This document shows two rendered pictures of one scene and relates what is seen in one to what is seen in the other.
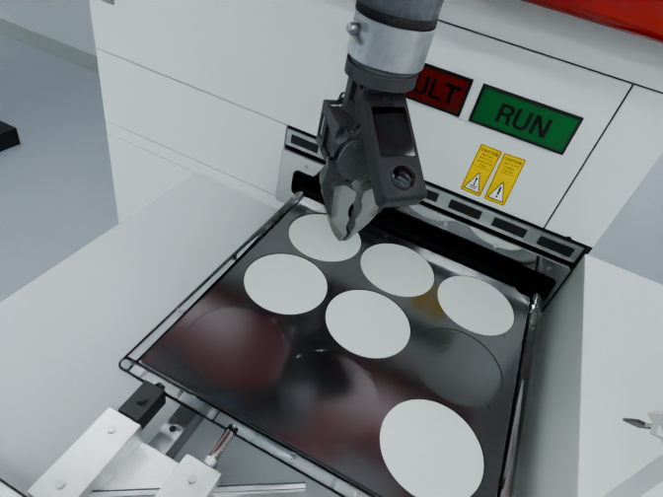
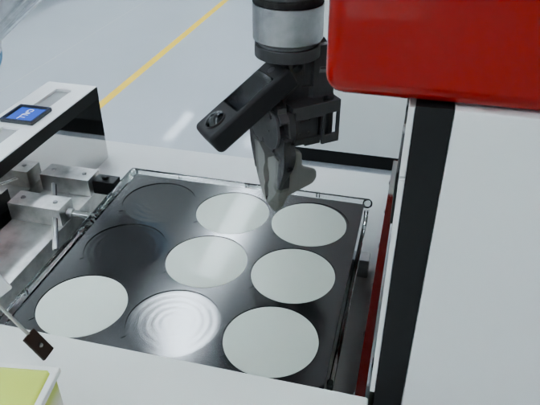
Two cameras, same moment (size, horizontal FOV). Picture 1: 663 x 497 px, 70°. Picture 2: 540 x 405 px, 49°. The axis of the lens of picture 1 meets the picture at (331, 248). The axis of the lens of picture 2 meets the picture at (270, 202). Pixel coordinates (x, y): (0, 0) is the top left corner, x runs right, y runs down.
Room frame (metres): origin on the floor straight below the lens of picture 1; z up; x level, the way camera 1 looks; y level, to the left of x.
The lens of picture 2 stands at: (0.43, -0.64, 1.36)
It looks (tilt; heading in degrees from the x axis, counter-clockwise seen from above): 33 degrees down; 89
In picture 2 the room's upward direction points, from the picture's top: straight up
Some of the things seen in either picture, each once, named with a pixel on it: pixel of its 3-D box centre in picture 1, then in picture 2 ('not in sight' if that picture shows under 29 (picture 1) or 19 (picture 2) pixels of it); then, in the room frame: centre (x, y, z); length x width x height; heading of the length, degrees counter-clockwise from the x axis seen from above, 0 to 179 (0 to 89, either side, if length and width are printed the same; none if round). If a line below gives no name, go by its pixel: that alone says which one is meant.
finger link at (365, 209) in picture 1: (357, 200); (293, 180); (0.48, -0.02, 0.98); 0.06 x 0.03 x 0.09; 25
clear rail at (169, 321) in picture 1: (233, 260); (245, 187); (0.41, 0.11, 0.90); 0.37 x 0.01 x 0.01; 164
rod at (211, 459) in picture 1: (219, 449); (80, 214); (0.19, 0.05, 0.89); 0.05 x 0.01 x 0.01; 164
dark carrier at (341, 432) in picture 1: (367, 322); (206, 262); (0.37, -0.06, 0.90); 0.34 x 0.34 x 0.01; 74
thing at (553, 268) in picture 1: (408, 228); (380, 284); (0.57, -0.10, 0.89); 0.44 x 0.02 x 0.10; 74
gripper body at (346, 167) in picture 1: (365, 117); (292, 93); (0.47, 0.00, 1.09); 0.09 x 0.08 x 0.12; 25
